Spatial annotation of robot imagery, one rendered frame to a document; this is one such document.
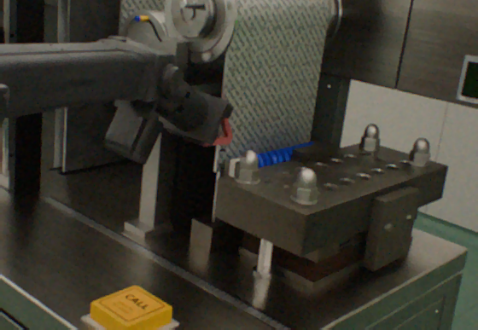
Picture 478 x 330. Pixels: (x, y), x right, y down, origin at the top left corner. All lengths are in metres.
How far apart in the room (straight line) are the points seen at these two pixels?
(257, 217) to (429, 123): 2.92
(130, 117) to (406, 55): 0.53
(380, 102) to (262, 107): 2.89
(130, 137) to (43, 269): 0.24
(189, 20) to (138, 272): 0.37
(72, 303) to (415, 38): 0.68
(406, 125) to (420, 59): 2.70
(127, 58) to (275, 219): 0.31
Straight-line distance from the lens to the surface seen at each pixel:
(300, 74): 1.14
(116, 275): 0.97
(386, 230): 1.05
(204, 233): 1.05
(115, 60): 0.72
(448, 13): 1.17
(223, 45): 0.99
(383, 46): 1.22
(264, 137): 1.10
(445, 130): 3.79
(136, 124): 0.85
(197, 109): 0.93
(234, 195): 0.96
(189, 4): 0.98
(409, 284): 1.08
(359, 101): 4.01
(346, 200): 0.96
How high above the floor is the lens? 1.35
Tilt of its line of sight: 17 degrees down
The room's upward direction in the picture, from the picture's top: 6 degrees clockwise
